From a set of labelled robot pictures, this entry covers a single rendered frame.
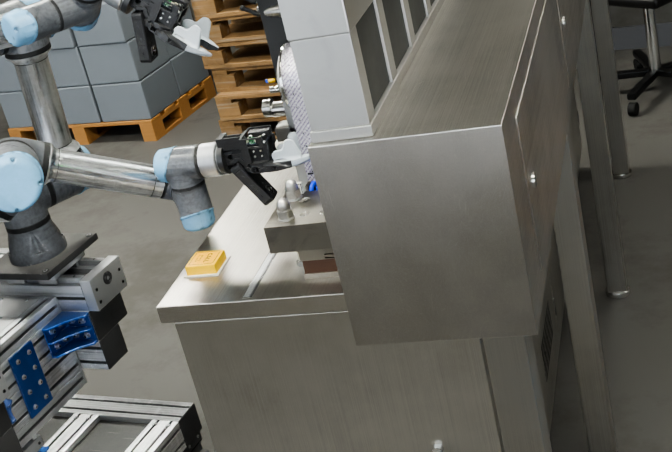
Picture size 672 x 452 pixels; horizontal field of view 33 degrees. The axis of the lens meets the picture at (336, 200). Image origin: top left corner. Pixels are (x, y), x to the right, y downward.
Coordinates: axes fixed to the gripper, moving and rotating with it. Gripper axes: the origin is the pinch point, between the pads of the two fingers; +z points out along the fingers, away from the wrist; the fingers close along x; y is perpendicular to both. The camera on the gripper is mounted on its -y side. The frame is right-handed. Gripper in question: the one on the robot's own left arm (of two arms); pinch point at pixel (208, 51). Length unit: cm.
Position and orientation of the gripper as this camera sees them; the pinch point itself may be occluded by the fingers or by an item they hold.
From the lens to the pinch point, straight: 243.2
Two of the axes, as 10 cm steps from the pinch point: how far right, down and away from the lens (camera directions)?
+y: 4.4, -7.5, -4.9
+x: 2.3, -4.3, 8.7
